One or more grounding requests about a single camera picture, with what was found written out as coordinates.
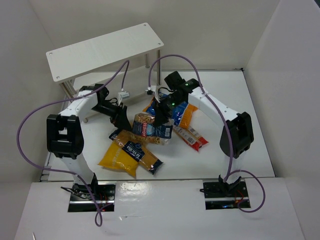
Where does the fusilli bag with dark label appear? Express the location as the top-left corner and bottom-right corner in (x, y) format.
(130, 112), (174, 145)

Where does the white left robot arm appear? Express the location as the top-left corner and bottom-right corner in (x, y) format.
(46, 83), (132, 196)

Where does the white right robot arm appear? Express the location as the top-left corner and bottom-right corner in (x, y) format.
(153, 71), (254, 192)

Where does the blue and orange pasta bag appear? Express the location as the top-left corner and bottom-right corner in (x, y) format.
(142, 97), (198, 129)

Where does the yellow fusilli pasta bag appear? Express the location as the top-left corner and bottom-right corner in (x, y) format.
(98, 129), (138, 178)

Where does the white two-tier shelf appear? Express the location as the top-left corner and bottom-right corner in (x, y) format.
(46, 22), (164, 106)

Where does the spaghetti bag with navy ends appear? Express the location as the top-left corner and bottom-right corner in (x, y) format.
(109, 129), (163, 175)

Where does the red spaghetti packet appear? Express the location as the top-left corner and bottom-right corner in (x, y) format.
(173, 125), (209, 152)

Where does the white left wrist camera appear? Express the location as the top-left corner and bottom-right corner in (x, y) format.
(117, 91), (130, 102)

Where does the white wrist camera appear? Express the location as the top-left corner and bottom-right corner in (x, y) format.
(117, 91), (130, 102)
(145, 85), (161, 102)

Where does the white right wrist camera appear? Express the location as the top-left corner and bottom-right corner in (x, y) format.
(145, 85), (161, 102)

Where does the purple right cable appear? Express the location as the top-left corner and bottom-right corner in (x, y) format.
(147, 54), (266, 213)

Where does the purple cable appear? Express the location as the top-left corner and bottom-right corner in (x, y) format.
(147, 54), (266, 213)
(16, 59), (131, 228)

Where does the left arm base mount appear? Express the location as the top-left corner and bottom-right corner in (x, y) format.
(60, 182), (116, 213)

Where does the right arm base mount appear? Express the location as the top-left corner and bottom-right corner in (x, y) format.
(199, 180), (251, 210)

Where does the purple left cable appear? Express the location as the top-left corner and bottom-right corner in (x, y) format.
(16, 59), (131, 228)

